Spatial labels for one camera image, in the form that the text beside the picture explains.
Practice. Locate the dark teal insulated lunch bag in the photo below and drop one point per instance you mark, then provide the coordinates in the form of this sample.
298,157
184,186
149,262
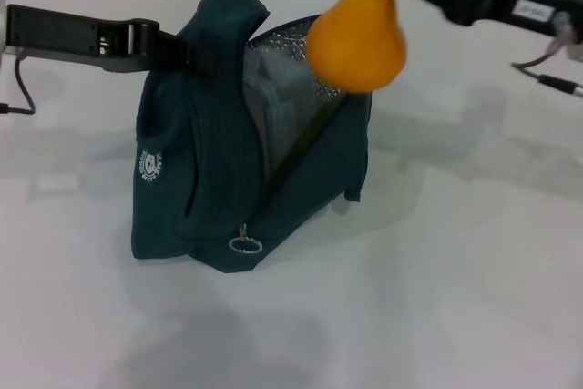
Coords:
205,156

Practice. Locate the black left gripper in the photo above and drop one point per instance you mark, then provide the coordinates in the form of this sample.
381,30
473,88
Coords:
68,33

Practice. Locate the orange pear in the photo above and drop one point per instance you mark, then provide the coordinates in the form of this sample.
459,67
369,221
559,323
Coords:
355,43

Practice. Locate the green cucumber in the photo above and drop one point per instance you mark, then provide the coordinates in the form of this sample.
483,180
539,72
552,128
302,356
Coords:
309,134

